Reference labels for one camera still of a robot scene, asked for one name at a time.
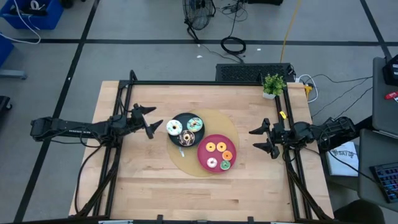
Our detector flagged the grey metal bar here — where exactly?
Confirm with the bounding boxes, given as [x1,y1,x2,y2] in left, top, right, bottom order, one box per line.
[0,70,28,80]

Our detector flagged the red round plate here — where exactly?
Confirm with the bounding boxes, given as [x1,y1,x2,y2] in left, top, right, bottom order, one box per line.
[197,134,238,174]

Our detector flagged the black aluminium table frame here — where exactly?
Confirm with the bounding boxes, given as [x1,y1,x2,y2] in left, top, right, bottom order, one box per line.
[73,70,335,223]

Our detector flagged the green plant in white pot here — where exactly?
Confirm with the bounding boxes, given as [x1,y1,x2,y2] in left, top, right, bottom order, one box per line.
[262,73,287,100]

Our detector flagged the white printed paper sheet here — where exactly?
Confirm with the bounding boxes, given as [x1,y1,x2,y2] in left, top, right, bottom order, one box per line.
[326,141,360,177]

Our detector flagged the black round plate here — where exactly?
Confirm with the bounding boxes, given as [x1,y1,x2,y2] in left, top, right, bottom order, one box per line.
[167,112,206,148]

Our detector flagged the black office chair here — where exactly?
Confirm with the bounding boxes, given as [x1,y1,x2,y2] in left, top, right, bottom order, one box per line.
[333,198,387,224]

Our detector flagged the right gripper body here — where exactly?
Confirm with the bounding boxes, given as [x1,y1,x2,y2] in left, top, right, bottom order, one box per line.
[267,123,295,150]

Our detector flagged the black device with white label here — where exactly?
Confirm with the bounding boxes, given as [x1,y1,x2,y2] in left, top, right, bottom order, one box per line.
[381,54,398,87]

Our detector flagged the black floor fan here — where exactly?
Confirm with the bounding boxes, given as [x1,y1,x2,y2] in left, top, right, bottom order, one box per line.
[182,0,216,44]

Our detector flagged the coiled black cable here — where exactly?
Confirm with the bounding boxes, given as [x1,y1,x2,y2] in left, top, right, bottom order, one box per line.
[220,0,249,63]

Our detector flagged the blue plastic bin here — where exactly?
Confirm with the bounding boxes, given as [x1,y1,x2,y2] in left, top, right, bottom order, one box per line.
[0,0,65,31]
[0,32,15,68]

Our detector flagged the black backlit keyboard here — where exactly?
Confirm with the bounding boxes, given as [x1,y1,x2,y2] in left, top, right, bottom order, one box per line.
[369,161,398,204]

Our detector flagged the yellow power cable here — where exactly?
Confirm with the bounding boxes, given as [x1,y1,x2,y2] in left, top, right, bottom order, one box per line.
[279,0,302,63]

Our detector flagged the white power cable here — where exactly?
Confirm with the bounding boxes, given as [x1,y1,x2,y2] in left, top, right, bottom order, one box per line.
[295,73,320,103]

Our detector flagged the grey desk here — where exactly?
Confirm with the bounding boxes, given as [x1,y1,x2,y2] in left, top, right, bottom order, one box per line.
[356,129,398,213]
[372,57,398,135]

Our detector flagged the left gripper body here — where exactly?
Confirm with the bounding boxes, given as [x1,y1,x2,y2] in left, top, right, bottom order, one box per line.
[119,104,153,140]

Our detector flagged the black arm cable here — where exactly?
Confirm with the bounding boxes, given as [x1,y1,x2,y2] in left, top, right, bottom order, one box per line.
[73,143,106,215]

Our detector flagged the black box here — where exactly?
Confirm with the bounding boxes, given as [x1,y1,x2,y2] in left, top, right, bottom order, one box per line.
[247,0,284,6]

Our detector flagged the round woven straw placemat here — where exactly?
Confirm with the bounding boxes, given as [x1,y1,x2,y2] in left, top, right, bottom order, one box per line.
[166,108,239,178]

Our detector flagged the black caster base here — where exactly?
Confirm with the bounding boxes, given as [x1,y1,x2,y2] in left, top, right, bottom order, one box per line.
[0,95,12,112]

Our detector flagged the large chocolate frosted donut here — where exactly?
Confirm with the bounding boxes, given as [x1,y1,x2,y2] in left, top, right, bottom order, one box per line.
[178,129,196,147]

